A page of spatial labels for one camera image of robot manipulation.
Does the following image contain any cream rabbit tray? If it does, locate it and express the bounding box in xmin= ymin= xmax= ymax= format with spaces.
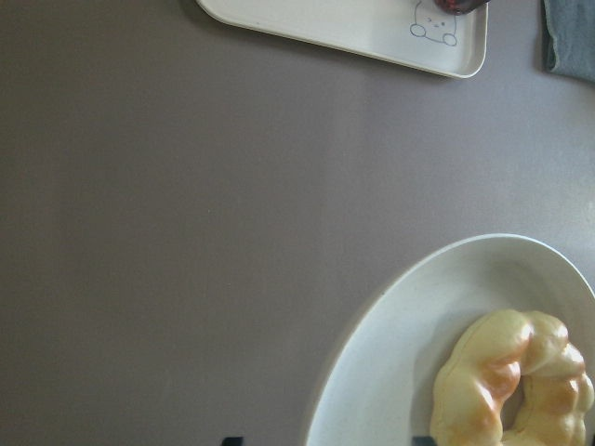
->
xmin=197 ymin=0 xmax=488 ymax=79

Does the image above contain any grey folded cloth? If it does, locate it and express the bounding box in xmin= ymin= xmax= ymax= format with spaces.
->
xmin=543 ymin=0 xmax=594 ymax=83

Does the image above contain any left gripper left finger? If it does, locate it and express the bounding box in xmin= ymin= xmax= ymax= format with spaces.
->
xmin=220 ymin=437 xmax=244 ymax=446

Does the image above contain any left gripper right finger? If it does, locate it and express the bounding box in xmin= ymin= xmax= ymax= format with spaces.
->
xmin=411 ymin=436 xmax=435 ymax=446

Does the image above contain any white round plate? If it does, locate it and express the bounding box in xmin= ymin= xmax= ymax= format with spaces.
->
xmin=304 ymin=234 xmax=594 ymax=445

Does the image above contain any twisted glazed donut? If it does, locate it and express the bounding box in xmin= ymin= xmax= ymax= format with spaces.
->
xmin=430 ymin=309 xmax=594 ymax=445

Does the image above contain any dark tea bottle on tray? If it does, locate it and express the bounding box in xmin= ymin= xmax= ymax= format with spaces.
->
xmin=434 ymin=0 xmax=489 ymax=16

